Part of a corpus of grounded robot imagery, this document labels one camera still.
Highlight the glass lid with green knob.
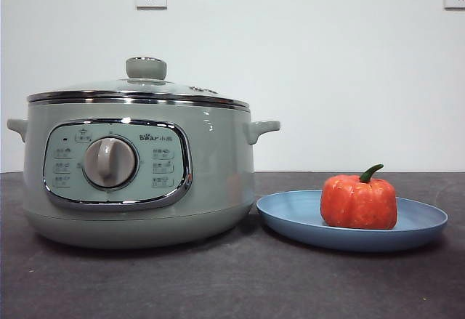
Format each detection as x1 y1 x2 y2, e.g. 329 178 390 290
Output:
27 56 251 110

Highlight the orange pumpkin with green stem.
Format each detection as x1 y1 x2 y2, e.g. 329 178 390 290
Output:
320 163 397 230

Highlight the pale green electric steamer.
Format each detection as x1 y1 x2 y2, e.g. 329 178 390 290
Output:
7 95 281 250

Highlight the blue round plate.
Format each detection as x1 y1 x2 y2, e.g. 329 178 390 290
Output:
256 189 449 253

